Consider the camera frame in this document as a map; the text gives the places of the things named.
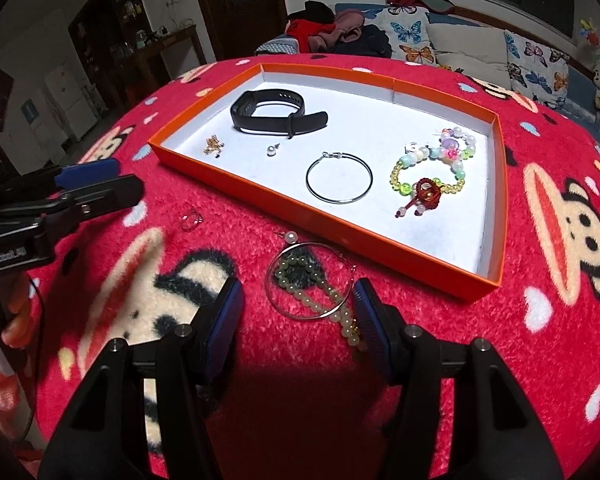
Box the wooden side table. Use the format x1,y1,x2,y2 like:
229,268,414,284
117,25,206,96

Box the person's left hand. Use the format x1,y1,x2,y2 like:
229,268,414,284
2,297,33,350

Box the white refrigerator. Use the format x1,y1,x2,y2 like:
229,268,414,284
42,64,101,138

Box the grey pillow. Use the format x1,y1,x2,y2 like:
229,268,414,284
426,22,512,90

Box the pastel bead bracelet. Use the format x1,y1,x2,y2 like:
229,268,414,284
432,127,477,162

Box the butterfly print pillow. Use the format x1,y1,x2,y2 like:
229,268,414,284
382,6,438,63
503,30,571,108

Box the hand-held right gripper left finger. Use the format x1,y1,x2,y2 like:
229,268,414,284
37,276,245,480

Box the striped cloth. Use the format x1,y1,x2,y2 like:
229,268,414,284
255,35,301,56

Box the plain silver hoop earring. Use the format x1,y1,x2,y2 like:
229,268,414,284
305,151,373,205

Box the orange shallow cardboard box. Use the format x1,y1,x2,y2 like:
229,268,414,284
148,62,507,303

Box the black smart band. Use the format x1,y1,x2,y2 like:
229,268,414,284
230,89,329,139

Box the yellow-green bracelet with red knot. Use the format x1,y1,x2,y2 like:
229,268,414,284
390,141,468,220

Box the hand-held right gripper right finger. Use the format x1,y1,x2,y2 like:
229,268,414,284
351,277,563,480

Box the red printed monkey blanket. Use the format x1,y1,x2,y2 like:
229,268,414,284
20,52,600,480

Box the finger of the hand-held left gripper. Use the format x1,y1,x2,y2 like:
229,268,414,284
30,175,146,233
0,158,122,197

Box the toy flower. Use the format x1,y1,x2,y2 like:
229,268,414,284
580,17,600,68

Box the dark wooden door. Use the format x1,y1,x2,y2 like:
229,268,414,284
187,0,288,61

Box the red and black clothes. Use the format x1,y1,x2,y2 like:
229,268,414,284
285,1,341,53

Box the blue sofa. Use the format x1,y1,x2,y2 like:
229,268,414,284
255,2,600,136

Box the pink garment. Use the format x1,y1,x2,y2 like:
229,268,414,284
312,10,366,48

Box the silver hoop earring with pearl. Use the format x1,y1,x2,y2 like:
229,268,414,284
264,231,358,322

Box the dark shelf cabinet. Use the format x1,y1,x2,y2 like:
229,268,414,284
70,0,153,111

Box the green bead bracelet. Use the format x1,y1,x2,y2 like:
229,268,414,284
274,255,368,352

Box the white cabinet with blue sign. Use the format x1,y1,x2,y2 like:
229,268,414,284
17,87,66,161

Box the dark jacket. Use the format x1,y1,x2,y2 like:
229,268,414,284
330,24,393,58

